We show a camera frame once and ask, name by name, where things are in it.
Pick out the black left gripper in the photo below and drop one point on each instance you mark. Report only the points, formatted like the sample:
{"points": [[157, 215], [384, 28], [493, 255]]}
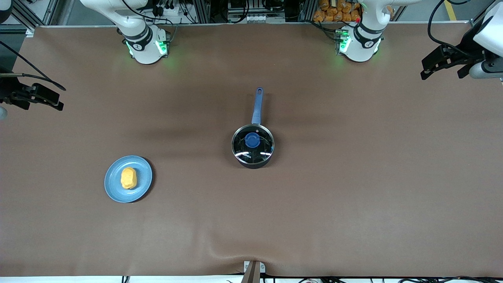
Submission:
{"points": [[465, 52]]}

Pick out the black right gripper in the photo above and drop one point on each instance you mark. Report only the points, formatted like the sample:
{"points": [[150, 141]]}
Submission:
{"points": [[8, 89]]}

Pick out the yellow potato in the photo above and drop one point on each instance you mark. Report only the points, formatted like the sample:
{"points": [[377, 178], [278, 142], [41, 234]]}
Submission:
{"points": [[129, 179]]}

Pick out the glass lid with blue knob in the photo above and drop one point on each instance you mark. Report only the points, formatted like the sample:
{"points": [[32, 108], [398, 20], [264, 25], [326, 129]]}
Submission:
{"points": [[252, 140]]}

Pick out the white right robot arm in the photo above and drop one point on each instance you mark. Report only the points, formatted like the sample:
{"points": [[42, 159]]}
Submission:
{"points": [[145, 47]]}

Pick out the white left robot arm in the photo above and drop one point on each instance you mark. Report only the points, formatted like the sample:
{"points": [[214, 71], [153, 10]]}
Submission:
{"points": [[359, 43]]}

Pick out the blue round plate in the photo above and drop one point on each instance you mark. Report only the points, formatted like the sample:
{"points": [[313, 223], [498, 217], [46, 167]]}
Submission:
{"points": [[114, 184]]}

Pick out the pile of orange packets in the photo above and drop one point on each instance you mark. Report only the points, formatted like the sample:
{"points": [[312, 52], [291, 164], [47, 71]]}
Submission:
{"points": [[334, 10]]}

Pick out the white power strip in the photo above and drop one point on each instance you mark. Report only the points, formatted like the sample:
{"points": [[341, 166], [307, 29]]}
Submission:
{"points": [[169, 10]]}

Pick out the brown table mat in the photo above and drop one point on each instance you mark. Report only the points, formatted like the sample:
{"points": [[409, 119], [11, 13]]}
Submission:
{"points": [[314, 216]]}

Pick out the aluminium frame rail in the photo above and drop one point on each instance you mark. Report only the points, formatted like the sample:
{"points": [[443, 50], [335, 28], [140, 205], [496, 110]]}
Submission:
{"points": [[25, 19], [481, 17]]}

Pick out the aluminium frame post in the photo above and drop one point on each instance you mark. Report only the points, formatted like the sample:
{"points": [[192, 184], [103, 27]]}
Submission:
{"points": [[201, 10]]}

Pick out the metal table edge bracket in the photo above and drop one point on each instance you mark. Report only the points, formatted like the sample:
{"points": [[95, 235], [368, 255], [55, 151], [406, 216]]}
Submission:
{"points": [[253, 271]]}

